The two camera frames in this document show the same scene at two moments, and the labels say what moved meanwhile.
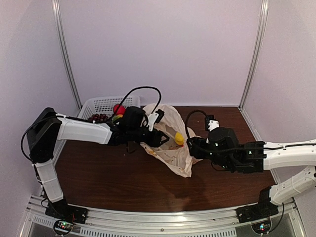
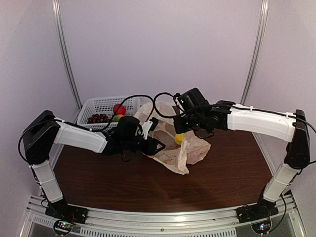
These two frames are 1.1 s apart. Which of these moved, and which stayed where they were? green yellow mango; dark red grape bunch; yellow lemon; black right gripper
Moved: black right gripper
Stayed: dark red grape bunch; yellow lemon; green yellow mango
